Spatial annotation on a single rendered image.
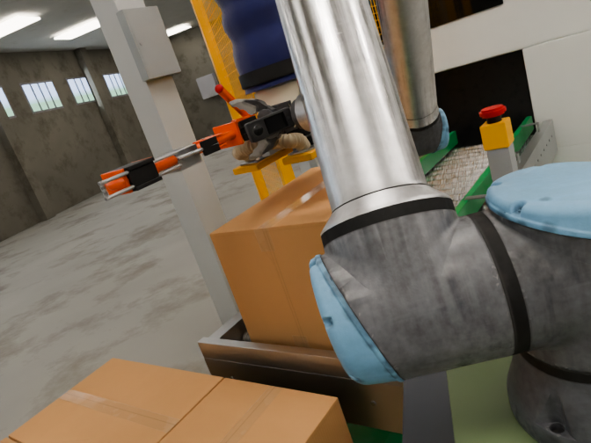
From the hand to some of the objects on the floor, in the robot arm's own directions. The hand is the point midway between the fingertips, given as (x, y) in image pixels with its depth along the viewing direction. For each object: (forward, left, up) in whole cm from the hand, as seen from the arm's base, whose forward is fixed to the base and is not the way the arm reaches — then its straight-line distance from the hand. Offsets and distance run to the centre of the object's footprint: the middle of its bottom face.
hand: (237, 132), depth 123 cm
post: (-65, -18, -120) cm, 138 cm away
